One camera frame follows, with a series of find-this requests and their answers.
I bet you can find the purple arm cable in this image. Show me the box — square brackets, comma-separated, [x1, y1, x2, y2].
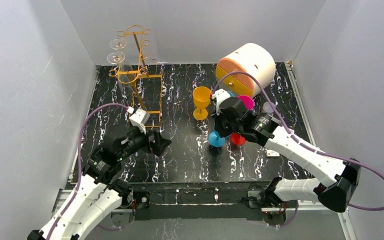
[46, 102, 137, 240]
[211, 71, 384, 229]

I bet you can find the magenta plastic wine glass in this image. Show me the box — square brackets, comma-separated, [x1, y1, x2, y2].
[237, 95, 255, 112]

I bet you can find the small white box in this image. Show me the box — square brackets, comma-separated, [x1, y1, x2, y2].
[266, 149, 280, 158]

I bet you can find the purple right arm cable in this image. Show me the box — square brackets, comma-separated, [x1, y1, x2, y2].
[211, 71, 384, 229]

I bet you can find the red plastic wine glass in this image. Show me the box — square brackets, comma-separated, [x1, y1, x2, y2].
[230, 133, 247, 146]

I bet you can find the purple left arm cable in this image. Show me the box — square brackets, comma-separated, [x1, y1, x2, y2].
[46, 102, 137, 240]

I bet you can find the clear wine glass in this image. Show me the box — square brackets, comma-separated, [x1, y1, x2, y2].
[106, 51, 126, 65]
[109, 37, 127, 50]

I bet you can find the orange plastic wine glass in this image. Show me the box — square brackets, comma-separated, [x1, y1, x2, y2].
[192, 86, 211, 121]

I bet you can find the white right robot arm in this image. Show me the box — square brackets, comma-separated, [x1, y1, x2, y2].
[212, 96, 361, 213]

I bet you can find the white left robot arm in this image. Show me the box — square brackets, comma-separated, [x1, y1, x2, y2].
[27, 126, 172, 240]

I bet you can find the gold wire wine glass rack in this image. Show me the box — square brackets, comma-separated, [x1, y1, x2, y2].
[109, 24, 164, 128]

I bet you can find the black marble table mat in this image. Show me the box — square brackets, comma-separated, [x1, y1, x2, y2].
[81, 62, 312, 183]

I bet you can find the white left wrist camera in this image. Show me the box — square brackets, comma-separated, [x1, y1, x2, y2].
[127, 106, 150, 134]

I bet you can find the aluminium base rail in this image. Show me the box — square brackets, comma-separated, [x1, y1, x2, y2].
[44, 188, 359, 240]

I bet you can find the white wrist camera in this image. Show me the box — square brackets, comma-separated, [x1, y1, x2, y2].
[210, 89, 232, 115]
[127, 106, 150, 134]

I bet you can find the blue plastic wine glass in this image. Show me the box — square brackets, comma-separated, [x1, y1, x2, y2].
[208, 124, 231, 148]

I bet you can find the round drawer cabinet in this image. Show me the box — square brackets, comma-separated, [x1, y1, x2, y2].
[215, 43, 276, 98]

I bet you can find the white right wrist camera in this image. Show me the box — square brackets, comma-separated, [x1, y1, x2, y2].
[210, 89, 232, 115]

